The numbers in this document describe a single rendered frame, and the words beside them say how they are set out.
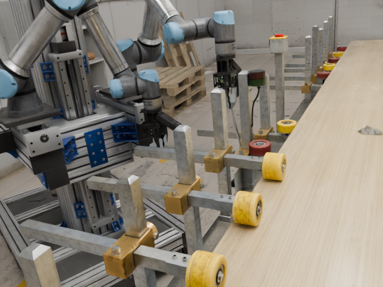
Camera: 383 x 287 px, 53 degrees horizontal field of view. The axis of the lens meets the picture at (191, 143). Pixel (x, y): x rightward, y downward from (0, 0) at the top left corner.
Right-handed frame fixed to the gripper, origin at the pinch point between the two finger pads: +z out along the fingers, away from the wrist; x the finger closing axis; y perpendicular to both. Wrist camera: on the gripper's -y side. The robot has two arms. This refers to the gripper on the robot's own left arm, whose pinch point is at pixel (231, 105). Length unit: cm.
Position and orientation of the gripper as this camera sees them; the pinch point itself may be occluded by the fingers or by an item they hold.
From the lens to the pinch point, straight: 153.1
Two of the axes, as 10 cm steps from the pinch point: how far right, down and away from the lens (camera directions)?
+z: 0.9, 9.4, 3.3
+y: -4.4, 3.4, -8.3
